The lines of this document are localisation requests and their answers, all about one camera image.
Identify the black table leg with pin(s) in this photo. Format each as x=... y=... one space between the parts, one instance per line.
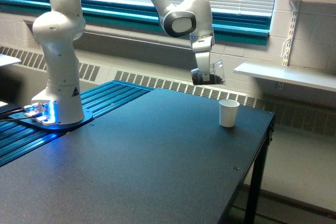
x=257 y=175

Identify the white baseboard heater grille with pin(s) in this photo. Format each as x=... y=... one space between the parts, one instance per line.
x=287 y=113

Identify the blue aluminium rail platform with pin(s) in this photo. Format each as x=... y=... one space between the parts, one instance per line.
x=19 y=138

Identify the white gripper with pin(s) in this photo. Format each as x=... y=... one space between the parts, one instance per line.
x=202 y=46

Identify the clear plastic cup with nuts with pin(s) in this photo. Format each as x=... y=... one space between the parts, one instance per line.
x=215 y=76

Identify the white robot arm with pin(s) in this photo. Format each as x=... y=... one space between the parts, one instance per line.
x=60 y=102

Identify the dark round robot base plate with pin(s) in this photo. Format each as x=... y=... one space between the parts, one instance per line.
x=58 y=127

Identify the white shelf bracket rail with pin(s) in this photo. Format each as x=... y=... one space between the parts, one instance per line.
x=286 y=46

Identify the white paper cup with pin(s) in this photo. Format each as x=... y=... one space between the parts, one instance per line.
x=227 y=112

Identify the teal window frame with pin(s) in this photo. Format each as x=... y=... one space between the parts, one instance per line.
x=245 y=29

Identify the white desk corner left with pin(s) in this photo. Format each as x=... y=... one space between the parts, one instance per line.
x=6 y=60

